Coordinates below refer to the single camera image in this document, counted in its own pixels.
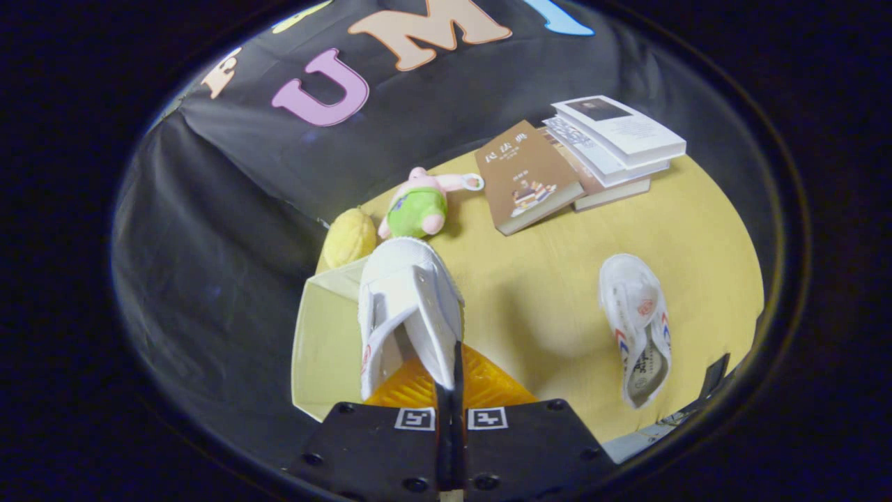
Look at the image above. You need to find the yellow lemon plush toy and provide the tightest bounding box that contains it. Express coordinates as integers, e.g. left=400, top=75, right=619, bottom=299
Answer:
left=322, top=208, right=378, bottom=270

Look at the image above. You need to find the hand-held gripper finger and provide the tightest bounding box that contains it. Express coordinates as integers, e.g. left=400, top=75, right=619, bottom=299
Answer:
left=452, top=340, right=619, bottom=502
left=288, top=356, right=452, bottom=502

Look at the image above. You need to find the white patterned book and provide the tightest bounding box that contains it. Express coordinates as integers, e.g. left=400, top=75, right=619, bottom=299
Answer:
left=542, top=116, right=671, bottom=188

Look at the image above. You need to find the beige storage box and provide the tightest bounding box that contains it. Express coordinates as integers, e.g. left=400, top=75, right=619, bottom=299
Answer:
left=291, top=257, right=371, bottom=423

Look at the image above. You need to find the tan thick book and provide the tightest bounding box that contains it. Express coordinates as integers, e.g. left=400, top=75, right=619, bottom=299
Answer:
left=538, top=127, right=652, bottom=212

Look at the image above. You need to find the pink pig plush toy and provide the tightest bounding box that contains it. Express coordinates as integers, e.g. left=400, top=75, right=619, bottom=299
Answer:
left=377, top=166, right=485, bottom=241

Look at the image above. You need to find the white book with dark photo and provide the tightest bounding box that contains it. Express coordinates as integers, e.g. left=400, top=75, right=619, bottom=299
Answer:
left=551, top=95, right=687, bottom=170

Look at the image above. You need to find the brown book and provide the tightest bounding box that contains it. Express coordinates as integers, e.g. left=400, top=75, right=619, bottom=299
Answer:
left=475, top=119, right=586, bottom=236

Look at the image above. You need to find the black backdrop cloth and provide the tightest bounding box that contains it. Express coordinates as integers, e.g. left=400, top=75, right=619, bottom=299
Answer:
left=111, top=0, right=698, bottom=454

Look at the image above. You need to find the white shoe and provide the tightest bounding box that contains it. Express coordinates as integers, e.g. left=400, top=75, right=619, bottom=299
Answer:
left=599, top=253, right=674, bottom=410
left=357, top=236, right=466, bottom=402

